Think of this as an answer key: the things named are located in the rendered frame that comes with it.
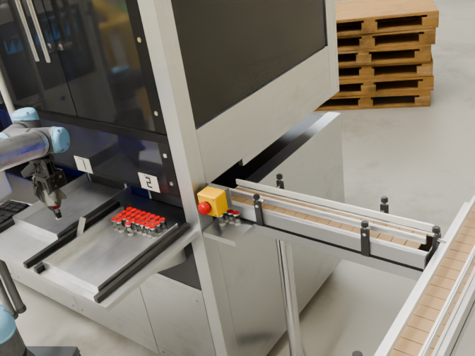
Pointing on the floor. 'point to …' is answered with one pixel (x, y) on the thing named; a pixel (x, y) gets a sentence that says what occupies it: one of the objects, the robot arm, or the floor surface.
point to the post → (187, 164)
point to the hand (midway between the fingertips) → (54, 205)
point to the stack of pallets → (384, 52)
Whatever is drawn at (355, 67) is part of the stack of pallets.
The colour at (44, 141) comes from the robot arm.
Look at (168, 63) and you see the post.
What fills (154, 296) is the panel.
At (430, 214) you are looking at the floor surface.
